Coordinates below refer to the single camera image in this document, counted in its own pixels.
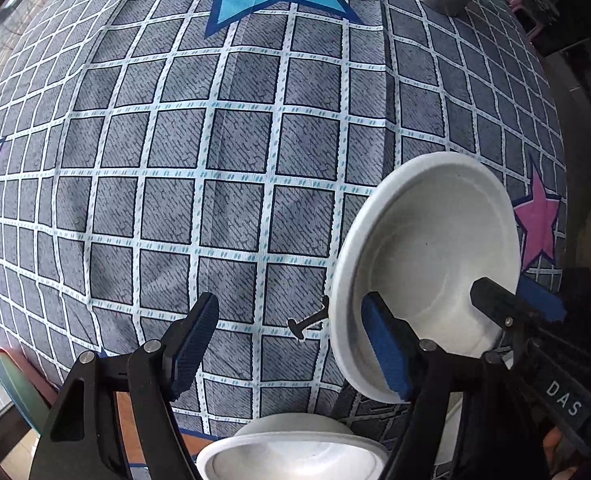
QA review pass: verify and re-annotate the large white paper bowl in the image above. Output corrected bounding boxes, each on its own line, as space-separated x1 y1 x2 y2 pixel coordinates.
329 152 521 404

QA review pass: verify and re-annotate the small white paper bowl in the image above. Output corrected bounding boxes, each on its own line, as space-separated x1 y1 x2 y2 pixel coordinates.
197 413 388 480

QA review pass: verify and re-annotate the red plate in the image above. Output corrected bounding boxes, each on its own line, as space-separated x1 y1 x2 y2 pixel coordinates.
0 348 58 406

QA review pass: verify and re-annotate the light blue plate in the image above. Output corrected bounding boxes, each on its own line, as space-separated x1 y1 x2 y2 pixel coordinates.
0 353 49 434

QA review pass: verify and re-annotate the grey checkered star tablecloth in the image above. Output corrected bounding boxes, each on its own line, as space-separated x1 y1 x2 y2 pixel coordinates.
0 0 568 479

